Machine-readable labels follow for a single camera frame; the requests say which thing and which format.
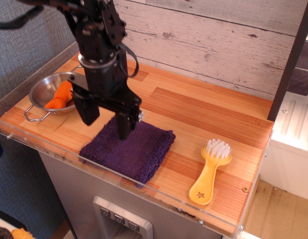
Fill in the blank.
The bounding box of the orange plush toy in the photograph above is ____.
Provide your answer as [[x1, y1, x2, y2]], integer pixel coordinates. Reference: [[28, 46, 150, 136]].
[[44, 81, 72, 109]]

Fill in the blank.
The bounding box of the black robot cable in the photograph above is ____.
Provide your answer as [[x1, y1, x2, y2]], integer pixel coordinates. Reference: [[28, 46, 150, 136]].
[[0, 4, 140, 78]]

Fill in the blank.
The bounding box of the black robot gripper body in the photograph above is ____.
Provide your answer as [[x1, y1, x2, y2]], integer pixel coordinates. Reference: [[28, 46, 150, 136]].
[[68, 63, 142, 117]]

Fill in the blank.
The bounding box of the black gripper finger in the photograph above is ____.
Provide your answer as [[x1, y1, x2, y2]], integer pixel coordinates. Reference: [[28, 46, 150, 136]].
[[117, 106, 141, 140], [73, 93, 100, 125]]

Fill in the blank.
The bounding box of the steel bowl with wire handles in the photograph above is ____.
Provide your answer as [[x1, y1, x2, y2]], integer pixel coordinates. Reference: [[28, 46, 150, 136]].
[[24, 66, 81, 121]]

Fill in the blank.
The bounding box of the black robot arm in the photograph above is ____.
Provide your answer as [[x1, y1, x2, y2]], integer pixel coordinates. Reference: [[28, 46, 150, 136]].
[[23, 0, 142, 140]]

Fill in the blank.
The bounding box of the purple cloth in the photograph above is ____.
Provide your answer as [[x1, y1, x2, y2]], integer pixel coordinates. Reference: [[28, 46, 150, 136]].
[[79, 117, 176, 184]]

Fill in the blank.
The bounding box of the silver dispenser panel with buttons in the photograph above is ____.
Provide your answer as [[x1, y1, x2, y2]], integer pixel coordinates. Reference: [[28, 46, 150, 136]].
[[93, 195, 154, 239]]

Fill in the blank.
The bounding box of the yellow brush with white bristles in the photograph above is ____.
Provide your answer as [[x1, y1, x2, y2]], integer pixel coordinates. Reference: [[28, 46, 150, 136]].
[[189, 139, 232, 205]]

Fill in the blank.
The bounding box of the orange object at bottom left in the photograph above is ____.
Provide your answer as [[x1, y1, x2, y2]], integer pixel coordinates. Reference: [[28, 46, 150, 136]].
[[11, 228, 34, 239]]

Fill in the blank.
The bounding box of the clear acrylic counter guard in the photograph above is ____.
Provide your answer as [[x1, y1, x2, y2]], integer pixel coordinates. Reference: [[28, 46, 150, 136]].
[[0, 115, 272, 239]]

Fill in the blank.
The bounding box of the dark right shelf post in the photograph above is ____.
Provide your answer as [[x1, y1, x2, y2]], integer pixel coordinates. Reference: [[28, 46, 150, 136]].
[[267, 3, 308, 121]]

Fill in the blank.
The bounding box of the white toy sink drainboard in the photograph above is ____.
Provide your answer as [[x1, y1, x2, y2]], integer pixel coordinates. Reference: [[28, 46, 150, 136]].
[[272, 92, 308, 151]]

